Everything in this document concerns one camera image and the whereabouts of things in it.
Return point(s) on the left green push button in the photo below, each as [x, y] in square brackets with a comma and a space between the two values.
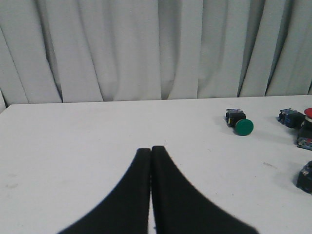
[236, 119]

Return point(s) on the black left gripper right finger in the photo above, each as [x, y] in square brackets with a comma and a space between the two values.
[179, 208]

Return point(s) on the green push button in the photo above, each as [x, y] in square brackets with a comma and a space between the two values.
[304, 137]
[236, 119]

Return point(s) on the white pleated curtain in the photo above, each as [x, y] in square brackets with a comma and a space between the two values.
[54, 51]

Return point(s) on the yellow push button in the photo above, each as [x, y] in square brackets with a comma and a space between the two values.
[304, 181]

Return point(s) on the right green push button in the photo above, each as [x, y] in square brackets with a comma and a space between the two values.
[304, 137]

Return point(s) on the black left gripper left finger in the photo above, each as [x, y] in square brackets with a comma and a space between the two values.
[125, 210]

